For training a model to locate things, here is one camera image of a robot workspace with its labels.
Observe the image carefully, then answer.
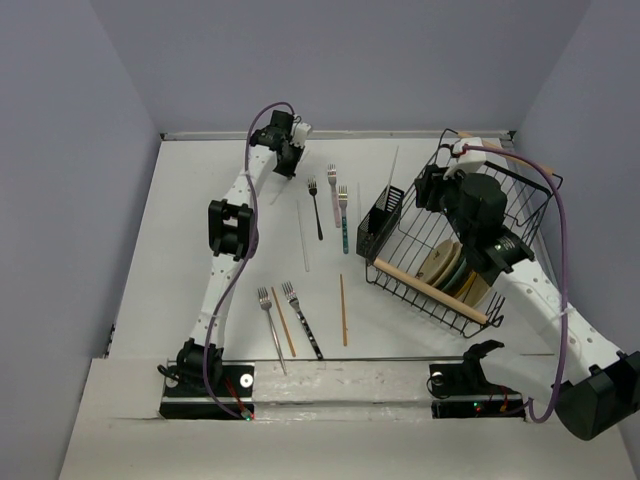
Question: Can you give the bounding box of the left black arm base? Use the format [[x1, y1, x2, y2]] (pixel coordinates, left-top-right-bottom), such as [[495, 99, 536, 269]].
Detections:
[[159, 362, 255, 421]]

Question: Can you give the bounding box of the pink handled fork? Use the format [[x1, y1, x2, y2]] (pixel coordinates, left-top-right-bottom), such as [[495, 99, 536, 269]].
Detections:
[[327, 164, 341, 228]]

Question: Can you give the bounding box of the wooden chopstick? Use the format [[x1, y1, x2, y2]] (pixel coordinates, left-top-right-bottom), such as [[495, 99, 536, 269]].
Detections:
[[271, 286, 297, 358], [339, 274, 348, 347]]

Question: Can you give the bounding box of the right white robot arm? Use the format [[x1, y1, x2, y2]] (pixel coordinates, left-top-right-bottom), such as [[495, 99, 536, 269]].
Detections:
[[414, 165, 639, 441]]

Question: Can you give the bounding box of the silver fork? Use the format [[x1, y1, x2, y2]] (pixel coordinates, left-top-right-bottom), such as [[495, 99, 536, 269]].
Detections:
[[257, 287, 288, 376]]

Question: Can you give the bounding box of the black utensil caddy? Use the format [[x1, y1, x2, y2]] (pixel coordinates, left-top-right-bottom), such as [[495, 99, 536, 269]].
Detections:
[[356, 186, 405, 264]]

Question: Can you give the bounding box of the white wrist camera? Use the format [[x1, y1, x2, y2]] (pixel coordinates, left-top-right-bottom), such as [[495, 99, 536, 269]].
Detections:
[[444, 137, 487, 179], [291, 120, 313, 149]]

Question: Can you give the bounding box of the black wire dish rack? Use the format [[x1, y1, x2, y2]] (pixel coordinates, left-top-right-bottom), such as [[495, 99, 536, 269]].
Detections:
[[364, 129, 562, 339]]

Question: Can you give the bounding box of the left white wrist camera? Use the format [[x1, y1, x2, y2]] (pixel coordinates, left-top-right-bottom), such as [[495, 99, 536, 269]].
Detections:
[[291, 120, 313, 149]]

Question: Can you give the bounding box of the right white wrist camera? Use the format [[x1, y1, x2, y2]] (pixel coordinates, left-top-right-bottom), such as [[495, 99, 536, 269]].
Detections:
[[444, 137, 487, 179]]

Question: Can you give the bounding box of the black metal fork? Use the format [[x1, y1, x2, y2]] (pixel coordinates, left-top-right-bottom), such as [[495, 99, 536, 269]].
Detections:
[[307, 176, 324, 241]]

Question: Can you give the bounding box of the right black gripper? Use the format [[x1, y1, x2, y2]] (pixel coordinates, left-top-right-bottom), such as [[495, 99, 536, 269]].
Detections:
[[415, 163, 474, 245]]

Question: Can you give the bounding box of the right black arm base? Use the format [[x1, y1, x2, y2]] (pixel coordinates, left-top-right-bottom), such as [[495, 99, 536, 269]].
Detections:
[[426, 363, 526, 419]]

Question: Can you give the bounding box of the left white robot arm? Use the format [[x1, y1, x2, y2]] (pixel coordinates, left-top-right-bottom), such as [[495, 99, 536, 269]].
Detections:
[[159, 101, 311, 395]]

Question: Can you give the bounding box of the black dotted handle fork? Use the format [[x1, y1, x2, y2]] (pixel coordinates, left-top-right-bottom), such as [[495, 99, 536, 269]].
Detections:
[[282, 281, 324, 361]]

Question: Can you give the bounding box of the teal handled fork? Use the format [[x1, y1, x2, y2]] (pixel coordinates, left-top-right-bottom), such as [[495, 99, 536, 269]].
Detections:
[[338, 185, 349, 254]]

